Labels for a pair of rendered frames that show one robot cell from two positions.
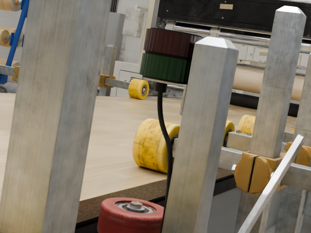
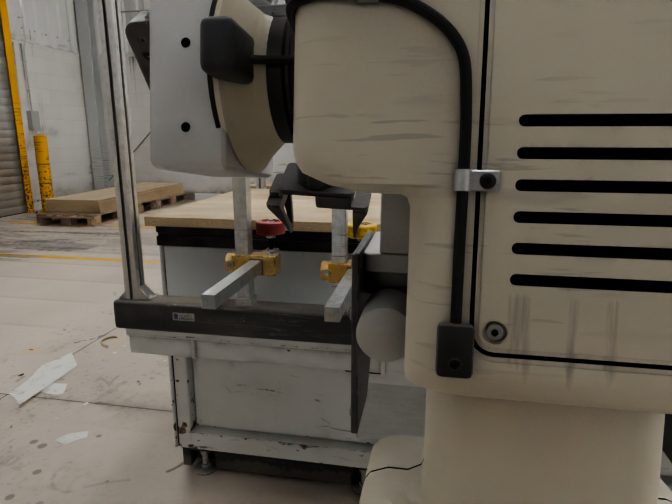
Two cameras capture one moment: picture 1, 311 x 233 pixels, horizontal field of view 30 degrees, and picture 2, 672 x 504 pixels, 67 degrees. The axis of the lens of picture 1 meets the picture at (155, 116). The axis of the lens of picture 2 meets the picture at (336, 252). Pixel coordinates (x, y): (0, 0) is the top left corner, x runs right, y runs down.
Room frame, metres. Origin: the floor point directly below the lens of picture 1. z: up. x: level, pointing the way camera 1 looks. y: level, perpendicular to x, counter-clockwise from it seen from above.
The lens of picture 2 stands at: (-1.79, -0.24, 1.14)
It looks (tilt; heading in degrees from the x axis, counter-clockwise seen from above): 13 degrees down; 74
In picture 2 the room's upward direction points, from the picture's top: straight up
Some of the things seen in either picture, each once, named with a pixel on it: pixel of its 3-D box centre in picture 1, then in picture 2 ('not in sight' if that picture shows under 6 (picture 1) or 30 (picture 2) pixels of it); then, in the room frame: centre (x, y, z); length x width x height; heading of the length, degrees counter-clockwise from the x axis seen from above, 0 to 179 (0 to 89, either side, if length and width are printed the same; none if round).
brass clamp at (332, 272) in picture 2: not in sight; (348, 271); (-1.42, 0.93, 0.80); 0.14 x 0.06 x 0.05; 154
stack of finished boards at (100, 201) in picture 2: not in sight; (124, 195); (-2.77, 8.02, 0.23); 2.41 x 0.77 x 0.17; 65
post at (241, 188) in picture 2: not in sight; (243, 240); (-1.67, 1.05, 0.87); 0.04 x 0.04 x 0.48; 64
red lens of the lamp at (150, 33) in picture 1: (173, 44); not in sight; (0.60, -0.01, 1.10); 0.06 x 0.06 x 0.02
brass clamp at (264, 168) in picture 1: (265, 170); not in sight; (0.82, -0.17, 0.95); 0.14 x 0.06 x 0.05; 154
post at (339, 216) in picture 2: not in sight; (339, 247); (-1.44, 0.94, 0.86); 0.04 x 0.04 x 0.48; 64
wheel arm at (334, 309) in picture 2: not in sight; (349, 283); (-1.45, 0.84, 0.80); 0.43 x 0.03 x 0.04; 64
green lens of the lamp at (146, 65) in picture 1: (169, 68); not in sight; (0.60, -0.01, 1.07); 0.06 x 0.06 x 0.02
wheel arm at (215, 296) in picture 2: not in sight; (246, 274); (-1.67, 0.95, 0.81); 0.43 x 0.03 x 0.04; 64
